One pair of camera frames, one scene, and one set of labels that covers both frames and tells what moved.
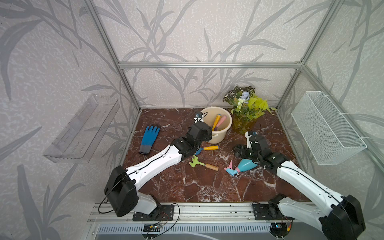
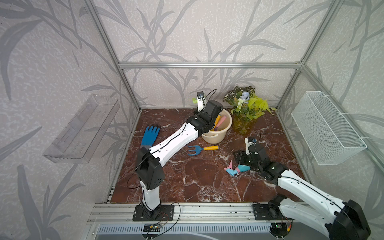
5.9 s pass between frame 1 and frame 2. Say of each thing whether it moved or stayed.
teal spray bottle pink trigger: stayed
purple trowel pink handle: stayed
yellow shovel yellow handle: stayed
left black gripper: moved
